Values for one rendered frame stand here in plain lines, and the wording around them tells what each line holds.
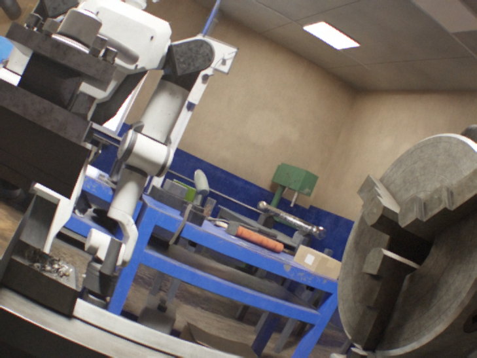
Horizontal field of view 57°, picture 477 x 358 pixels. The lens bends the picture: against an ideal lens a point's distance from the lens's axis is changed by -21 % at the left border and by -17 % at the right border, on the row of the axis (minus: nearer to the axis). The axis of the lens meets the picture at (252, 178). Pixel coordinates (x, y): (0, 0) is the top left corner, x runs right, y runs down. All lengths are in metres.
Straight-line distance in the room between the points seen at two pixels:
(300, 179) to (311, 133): 1.30
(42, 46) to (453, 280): 0.51
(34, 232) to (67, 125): 0.68
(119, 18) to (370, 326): 0.93
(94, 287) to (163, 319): 1.30
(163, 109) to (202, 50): 0.17
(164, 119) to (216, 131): 6.47
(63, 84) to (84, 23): 0.09
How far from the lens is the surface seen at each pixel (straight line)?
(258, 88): 7.94
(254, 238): 2.63
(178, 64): 1.27
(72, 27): 0.66
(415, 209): 0.47
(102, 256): 1.26
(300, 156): 8.22
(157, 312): 2.52
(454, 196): 0.47
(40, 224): 1.23
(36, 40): 0.60
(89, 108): 0.56
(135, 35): 1.21
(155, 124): 1.28
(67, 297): 0.61
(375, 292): 0.49
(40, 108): 0.59
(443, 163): 0.53
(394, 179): 0.59
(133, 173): 1.28
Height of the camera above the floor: 1.06
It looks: 2 degrees up
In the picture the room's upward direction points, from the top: 25 degrees clockwise
